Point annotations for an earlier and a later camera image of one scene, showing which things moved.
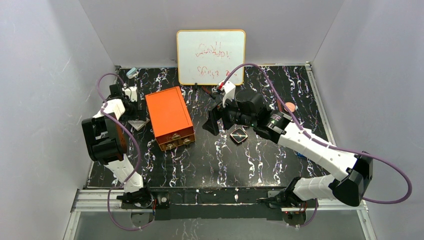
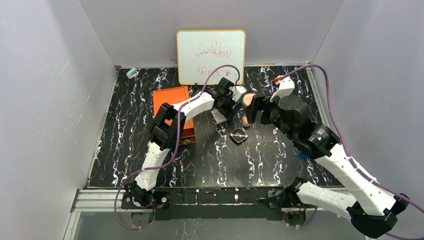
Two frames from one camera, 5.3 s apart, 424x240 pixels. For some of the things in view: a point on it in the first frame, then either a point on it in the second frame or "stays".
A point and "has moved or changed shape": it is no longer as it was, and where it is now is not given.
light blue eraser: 130,73 stays
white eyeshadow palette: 137,124 has moved or changed shape
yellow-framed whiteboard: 205,57 stays
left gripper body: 138,110 -> 222,108
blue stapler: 301,155 stays
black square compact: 238,135 stays
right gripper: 219,117 -> 259,108
